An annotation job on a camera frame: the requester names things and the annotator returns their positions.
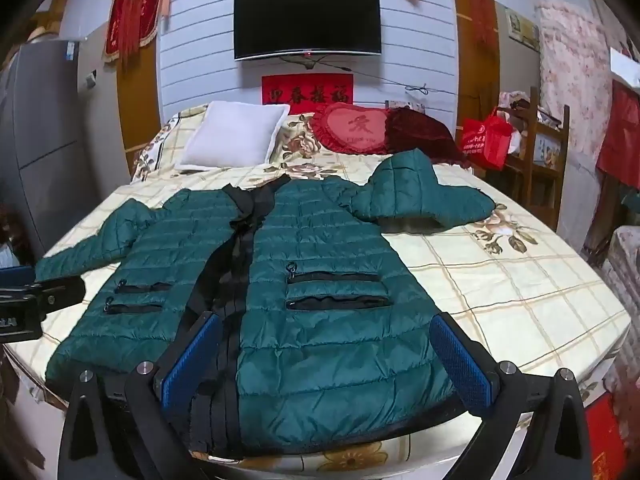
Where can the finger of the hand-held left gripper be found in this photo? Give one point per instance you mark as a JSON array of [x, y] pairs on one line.
[[60, 291]]

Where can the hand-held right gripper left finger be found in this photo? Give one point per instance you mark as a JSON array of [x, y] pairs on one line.
[[192, 360]]

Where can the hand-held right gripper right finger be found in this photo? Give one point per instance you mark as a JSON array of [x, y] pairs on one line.
[[460, 365]]

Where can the dark green puffer jacket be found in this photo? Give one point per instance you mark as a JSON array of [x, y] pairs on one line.
[[325, 240]]

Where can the bed with floral checked sheet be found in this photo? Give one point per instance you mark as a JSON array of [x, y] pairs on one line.
[[500, 285]]

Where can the grey refrigerator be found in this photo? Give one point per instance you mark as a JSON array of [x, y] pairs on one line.
[[55, 145]]

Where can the wooden chair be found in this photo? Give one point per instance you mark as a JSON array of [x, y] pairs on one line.
[[537, 160]]

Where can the red shopping bag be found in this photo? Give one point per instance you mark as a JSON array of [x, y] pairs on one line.
[[487, 140]]

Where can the white square pillow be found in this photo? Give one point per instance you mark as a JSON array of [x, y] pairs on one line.
[[230, 135]]

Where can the dark red velvet cushion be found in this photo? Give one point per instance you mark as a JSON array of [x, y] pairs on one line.
[[425, 132]]

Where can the red heart-shaped cushion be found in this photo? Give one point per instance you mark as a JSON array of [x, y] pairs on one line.
[[352, 127]]

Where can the red hanging cloth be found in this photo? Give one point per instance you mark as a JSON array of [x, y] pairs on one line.
[[620, 135]]

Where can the floral pink curtain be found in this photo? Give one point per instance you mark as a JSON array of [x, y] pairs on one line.
[[575, 65]]

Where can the red tasselled wall banner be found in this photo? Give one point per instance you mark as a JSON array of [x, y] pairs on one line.
[[132, 15]]

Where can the red paper wall poster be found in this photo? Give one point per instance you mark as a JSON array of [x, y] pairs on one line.
[[307, 94]]

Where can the small wall picture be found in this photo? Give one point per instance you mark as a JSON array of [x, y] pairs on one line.
[[522, 30]]

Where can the black wall television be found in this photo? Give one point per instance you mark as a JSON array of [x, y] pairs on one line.
[[306, 21]]

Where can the red knot wall decoration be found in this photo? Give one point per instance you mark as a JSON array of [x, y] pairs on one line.
[[480, 5]]

